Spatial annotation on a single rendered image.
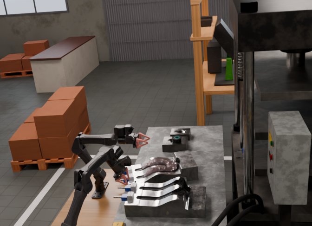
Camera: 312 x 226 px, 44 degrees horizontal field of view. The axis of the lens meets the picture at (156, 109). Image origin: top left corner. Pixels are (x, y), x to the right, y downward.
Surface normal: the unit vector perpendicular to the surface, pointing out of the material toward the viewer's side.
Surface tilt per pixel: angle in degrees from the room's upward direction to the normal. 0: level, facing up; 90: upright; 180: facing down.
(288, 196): 90
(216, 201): 0
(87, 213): 0
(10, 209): 0
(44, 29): 90
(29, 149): 90
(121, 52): 90
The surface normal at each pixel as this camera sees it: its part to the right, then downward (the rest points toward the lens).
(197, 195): -0.08, -0.93
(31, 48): -0.04, 0.37
